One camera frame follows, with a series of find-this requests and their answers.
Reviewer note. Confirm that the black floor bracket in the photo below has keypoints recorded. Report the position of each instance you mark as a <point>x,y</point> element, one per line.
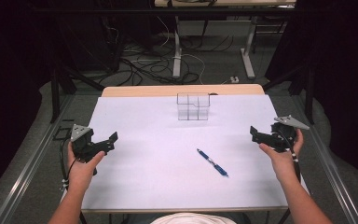
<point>62,132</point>

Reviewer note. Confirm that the clear acrylic organizer box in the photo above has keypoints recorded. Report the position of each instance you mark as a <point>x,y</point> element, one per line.
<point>193,107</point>

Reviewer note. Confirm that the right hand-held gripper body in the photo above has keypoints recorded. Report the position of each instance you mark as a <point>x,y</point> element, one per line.
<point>282,135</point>

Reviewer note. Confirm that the white desk leg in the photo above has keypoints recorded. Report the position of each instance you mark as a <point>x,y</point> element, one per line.
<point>247,56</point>
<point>176,56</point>

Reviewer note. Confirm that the white table mat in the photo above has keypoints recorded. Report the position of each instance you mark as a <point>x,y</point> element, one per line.
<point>167,174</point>

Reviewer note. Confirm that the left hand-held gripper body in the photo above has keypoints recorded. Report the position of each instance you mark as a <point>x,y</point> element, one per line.
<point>82,143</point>

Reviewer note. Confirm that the aluminium floor rail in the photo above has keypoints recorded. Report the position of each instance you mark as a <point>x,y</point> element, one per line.
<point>329,168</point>
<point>28,174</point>

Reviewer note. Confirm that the person's right hand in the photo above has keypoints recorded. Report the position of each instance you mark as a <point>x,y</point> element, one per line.
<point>284,165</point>

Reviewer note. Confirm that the white power plug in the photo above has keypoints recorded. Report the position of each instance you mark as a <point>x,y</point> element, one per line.
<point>234,79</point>

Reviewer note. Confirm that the light background desk top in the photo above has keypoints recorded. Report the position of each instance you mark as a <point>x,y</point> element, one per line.
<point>223,2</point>

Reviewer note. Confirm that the person's left hand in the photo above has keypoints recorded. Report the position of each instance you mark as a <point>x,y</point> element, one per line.
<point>80,172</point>

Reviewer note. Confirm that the black metal crossbar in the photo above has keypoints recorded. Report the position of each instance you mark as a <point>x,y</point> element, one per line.
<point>167,11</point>

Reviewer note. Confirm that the blue pen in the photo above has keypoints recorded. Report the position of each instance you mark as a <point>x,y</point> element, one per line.
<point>213,162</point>

